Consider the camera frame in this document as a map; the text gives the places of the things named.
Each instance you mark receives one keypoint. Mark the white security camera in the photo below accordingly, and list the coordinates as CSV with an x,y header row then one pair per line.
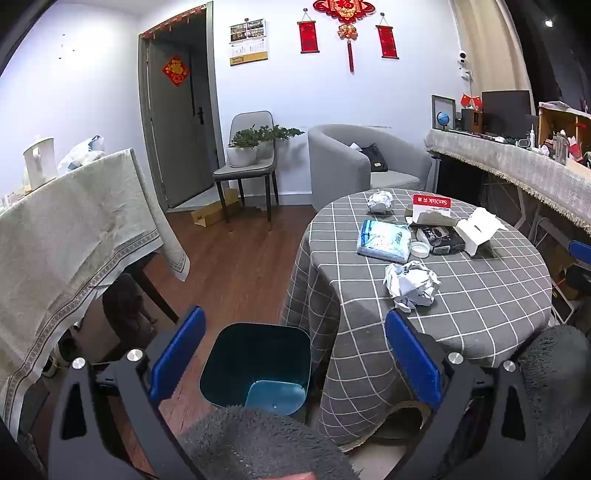
x,y
464,60

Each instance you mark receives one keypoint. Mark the torn white carton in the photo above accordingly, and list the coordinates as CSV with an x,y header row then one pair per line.
x,y
478,228

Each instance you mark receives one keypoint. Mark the large paper ball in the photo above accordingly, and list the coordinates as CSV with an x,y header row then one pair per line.
x,y
413,284

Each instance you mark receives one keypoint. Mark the person's grey fleece clothing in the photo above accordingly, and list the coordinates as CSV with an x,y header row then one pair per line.
x,y
558,369
258,447

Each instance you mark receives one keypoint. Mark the small black box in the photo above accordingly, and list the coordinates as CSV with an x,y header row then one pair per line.
x,y
443,239

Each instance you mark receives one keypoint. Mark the black bag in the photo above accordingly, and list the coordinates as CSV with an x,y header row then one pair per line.
x,y
375,159

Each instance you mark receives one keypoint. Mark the wooden shelf box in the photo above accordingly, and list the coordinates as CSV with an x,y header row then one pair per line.
x,y
561,124

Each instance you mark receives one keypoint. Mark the grey door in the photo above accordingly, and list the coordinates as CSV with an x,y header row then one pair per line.
x,y
184,138

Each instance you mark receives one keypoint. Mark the white kettle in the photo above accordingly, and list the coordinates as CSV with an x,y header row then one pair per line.
x,y
40,161

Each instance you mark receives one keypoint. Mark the grey armchair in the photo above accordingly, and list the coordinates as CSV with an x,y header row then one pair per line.
x,y
337,161

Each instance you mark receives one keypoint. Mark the small red flags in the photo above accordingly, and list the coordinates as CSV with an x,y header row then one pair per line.
x,y
471,100

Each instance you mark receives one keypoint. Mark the white and blue plastic bag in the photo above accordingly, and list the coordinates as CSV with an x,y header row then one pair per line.
x,y
81,152

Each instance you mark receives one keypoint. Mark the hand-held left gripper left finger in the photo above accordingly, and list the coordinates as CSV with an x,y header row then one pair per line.
x,y
178,355

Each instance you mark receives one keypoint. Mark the grey dining chair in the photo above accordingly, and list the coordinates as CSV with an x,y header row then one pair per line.
x,y
244,173

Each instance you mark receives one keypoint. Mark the small paper ball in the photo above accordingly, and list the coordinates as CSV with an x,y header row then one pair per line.
x,y
379,201

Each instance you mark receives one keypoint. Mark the red diamond door decoration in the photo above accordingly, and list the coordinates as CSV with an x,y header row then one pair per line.
x,y
175,71

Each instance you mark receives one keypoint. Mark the black monitor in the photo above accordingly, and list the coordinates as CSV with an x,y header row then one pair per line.
x,y
505,110

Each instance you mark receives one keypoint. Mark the wall calendar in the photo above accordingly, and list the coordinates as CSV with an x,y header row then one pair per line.
x,y
249,44

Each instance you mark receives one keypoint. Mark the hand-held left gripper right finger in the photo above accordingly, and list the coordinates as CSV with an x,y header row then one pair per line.
x,y
413,360

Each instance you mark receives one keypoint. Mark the beige fringed counter cloth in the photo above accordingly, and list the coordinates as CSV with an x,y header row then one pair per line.
x,y
508,161

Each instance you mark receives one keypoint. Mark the table with beige cloth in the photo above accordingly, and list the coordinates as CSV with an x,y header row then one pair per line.
x,y
69,230

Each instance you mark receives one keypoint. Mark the white bottle cap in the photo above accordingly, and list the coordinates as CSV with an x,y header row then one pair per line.
x,y
420,249

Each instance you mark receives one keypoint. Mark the flat cardboard box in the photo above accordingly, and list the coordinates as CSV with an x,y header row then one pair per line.
x,y
214,212

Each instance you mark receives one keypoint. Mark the potted green plant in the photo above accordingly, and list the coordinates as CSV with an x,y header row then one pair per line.
x,y
244,138

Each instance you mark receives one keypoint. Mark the teal trash bin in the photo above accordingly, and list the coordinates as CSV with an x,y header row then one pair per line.
x,y
254,355

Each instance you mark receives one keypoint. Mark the picture frame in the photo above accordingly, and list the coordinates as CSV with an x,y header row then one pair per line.
x,y
443,104

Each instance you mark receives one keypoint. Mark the dark table leg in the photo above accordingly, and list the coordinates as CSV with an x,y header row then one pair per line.
x,y
152,290

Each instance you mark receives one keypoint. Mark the round table with checked cloth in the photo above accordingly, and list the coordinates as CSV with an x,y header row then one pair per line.
x,y
485,300

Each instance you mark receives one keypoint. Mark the small blue globe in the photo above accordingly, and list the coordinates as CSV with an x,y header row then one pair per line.
x,y
442,117

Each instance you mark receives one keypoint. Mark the red and white card packaging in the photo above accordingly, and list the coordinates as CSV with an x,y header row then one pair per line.
x,y
430,204

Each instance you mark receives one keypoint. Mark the blue tissue pack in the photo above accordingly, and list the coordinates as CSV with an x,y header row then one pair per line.
x,y
384,240

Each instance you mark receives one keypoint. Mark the red knot wall ornament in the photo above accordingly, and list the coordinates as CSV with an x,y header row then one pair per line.
x,y
345,14

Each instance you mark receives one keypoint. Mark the beige curtain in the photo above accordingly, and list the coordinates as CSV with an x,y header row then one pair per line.
x,y
489,41

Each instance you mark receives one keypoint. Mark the red hanging scroll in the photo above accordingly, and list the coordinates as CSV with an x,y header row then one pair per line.
x,y
308,37
388,41

